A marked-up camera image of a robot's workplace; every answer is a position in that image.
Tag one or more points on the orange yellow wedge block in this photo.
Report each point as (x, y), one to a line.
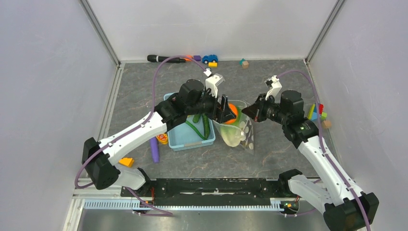
(127, 162)

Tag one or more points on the black microphone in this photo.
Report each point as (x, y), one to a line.
(158, 59)

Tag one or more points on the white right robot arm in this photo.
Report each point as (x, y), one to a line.
(343, 204)

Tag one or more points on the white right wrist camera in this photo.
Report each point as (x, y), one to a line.
(274, 85)

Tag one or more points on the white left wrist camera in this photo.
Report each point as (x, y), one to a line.
(212, 82)

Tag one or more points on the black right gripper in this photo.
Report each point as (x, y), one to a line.
(253, 111)

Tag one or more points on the orange toy block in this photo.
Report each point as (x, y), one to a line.
(188, 58)

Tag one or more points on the multicolour toy brick stack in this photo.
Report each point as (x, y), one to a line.
(314, 112)

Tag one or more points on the green toy cucumber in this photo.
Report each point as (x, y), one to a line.
(206, 126)

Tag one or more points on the blue toy car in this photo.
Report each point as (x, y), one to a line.
(209, 59)

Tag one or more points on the black mounting base plate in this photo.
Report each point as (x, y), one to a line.
(213, 191)

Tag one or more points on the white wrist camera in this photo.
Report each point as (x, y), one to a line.
(212, 82)
(274, 85)

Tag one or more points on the green toy bean pod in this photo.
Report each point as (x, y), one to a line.
(195, 130)

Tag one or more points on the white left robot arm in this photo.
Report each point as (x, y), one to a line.
(100, 158)

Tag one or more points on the light blue plastic basket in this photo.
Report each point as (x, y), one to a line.
(183, 137)

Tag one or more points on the teal and wood cube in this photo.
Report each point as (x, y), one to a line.
(244, 63)

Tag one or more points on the small wooden cube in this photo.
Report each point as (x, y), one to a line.
(326, 124)

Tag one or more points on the purple plastic cylinder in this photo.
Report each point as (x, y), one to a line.
(154, 150)

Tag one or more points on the purple toy block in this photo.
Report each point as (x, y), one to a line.
(197, 58)

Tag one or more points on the yellow butterfly toy brick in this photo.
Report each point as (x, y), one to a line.
(162, 138)

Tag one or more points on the clear dotted zip top bag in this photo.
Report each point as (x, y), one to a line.
(246, 124)

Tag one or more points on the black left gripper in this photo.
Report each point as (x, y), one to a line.
(226, 113)

